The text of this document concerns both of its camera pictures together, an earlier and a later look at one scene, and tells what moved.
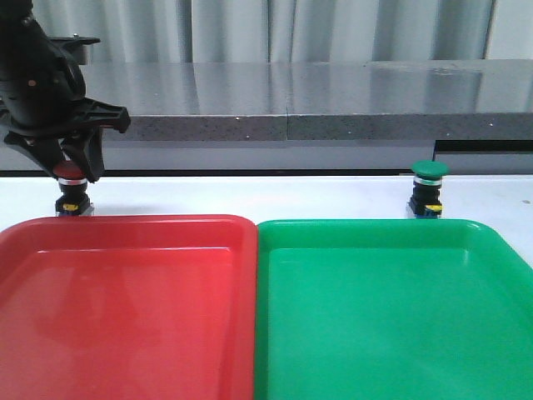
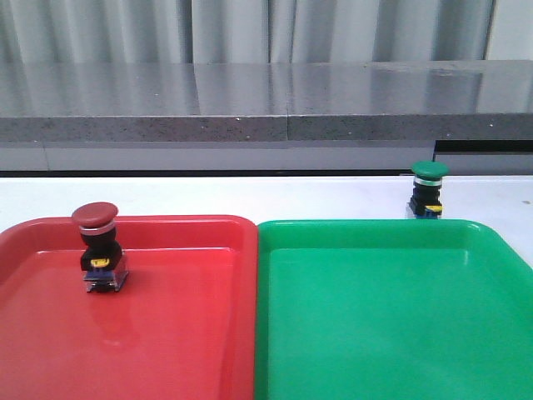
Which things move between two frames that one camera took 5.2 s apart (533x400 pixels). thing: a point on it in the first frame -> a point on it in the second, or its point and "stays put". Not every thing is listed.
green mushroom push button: [425, 203] stays put
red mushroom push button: [74, 200] -> [102, 261]
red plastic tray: [128, 307] stays put
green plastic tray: [390, 309] stays put
